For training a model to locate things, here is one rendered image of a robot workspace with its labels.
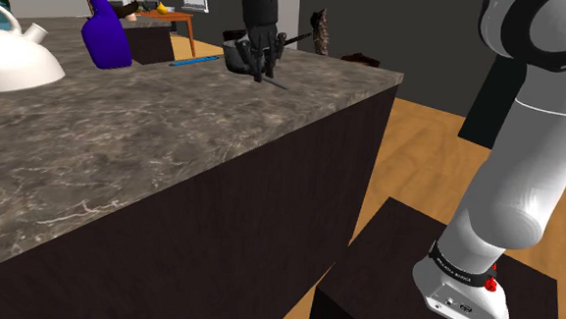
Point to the blue bottle white top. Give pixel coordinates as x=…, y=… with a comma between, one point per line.
x=107, y=41

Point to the white kettle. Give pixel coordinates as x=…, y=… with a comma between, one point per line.
x=14, y=66

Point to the brown patterned vase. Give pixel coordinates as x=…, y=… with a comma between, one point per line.
x=321, y=34

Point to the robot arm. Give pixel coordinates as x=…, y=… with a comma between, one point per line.
x=516, y=179

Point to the black saucepan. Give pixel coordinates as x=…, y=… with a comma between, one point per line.
x=233, y=58

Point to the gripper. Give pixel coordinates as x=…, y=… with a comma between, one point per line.
x=259, y=16

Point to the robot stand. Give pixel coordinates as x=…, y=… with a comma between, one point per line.
x=378, y=278

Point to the blue pen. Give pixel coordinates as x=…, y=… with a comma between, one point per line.
x=195, y=61

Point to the orange wooden table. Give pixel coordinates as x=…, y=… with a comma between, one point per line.
x=174, y=17

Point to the white beige bottle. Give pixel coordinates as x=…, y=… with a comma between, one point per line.
x=125, y=0

